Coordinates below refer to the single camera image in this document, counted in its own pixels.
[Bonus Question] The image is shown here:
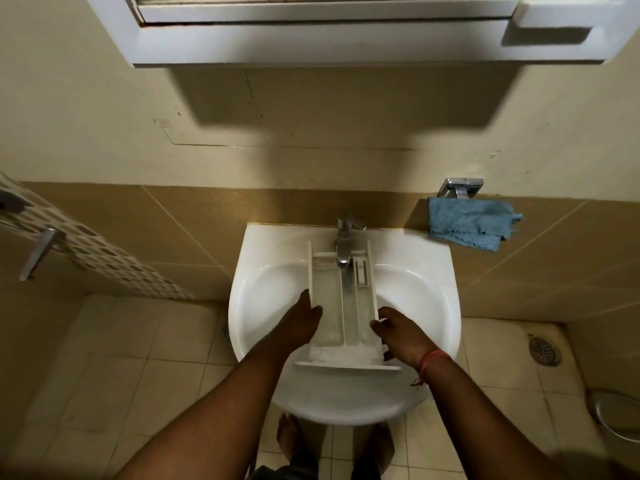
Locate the chrome wall hook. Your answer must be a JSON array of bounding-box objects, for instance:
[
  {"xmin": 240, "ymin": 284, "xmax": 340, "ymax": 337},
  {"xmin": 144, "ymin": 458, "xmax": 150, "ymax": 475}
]
[{"xmin": 435, "ymin": 177, "xmax": 485, "ymax": 201}]

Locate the white mirror cabinet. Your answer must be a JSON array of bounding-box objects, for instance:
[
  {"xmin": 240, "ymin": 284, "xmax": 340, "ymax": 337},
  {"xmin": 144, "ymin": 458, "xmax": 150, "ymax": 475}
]
[{"xmin": 82, "ymin": 0, "xmax": 640, "ymax": 69}]

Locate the person's foot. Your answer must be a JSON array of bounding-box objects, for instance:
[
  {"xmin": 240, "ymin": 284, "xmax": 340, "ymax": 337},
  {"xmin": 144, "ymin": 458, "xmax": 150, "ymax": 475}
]
[
  {"xmin": 371, "ymin": 423, "xmax": 397, "ymax": 471},
  {"xmin": 275, "ymin": 413, "xmax": 305, "ymax": 464}
]

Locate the person's left forearm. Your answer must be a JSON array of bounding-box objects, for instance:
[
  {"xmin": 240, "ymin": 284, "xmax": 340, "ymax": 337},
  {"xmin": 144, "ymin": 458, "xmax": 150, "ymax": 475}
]
[{"xmin": 115, "ymin": 339, "xmax": 301, "ymax": 480}]

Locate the person's right hand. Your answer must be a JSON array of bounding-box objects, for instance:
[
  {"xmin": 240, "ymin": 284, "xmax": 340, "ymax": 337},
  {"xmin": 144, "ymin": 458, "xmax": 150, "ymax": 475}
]
[{"xmin": 369, "ymin": 307, "xmax": 442, "ymax": 371}]

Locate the person's right foot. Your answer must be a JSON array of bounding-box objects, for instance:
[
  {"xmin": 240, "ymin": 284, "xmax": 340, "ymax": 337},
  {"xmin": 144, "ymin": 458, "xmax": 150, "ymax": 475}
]
[{"xmin": 371, "ymin": 423, "xmax": 397, "ymax": 471}]

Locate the person's left foot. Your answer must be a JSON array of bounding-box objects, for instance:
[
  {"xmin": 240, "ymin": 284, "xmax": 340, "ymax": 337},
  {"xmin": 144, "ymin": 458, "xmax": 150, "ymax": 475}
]
[{"xmin": 275, "ymin": 413, "xmax": 305, "ymax": 464}]

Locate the blue cloth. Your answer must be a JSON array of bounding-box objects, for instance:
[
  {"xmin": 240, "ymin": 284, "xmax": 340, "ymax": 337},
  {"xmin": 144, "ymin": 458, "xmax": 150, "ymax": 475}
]
[{"xmin": 427, "ymin": 196, "xmax": 524, "ymax": 253}]

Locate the person's right forearm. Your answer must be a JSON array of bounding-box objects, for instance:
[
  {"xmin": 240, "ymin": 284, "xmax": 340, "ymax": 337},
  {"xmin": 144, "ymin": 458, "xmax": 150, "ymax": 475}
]
[{"xmin": 419, "ymin": 352, "xmax": 566, "ymax": 480}]

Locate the white ceramic sink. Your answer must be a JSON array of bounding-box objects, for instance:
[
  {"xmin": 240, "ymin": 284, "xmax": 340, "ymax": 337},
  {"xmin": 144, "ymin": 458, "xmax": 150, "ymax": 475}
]
[{"xmin": 228, "ymin": 223, "xmax": 463, "ymax": 427}]

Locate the chrome sink faucet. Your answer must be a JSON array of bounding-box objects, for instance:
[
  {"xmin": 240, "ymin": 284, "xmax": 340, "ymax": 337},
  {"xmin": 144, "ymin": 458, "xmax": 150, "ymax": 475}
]
[{"xmin": 333, "ymin": 214, "xmax": 368, "ymax": 269}]

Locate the person's left hand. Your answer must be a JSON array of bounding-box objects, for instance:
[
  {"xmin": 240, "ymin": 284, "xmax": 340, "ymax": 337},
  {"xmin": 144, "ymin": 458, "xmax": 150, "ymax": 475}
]
[{"xmin": 269, "ymin": 289, "xmax": 324, "ymax": 355}]

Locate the red thread wristband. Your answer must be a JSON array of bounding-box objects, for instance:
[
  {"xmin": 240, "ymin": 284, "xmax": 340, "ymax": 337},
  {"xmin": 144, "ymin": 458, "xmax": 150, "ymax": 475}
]
[{"xmin": 410, "ymin": 348, "xmax": 452, "ymax": 389}]

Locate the steel dustbin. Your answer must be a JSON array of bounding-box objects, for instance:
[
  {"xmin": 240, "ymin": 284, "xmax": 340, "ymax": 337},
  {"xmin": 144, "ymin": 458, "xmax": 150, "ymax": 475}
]
[{"xmin": 586, "ymin": 388, "xmax": 640, "ymax": 444}]

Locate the chrome shower mixer valve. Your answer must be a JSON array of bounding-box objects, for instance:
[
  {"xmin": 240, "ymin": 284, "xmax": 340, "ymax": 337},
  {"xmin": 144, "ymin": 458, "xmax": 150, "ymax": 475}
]
[{"xmin": 0, "ymin": 189, "xmax": 29, "ymax": 214}]

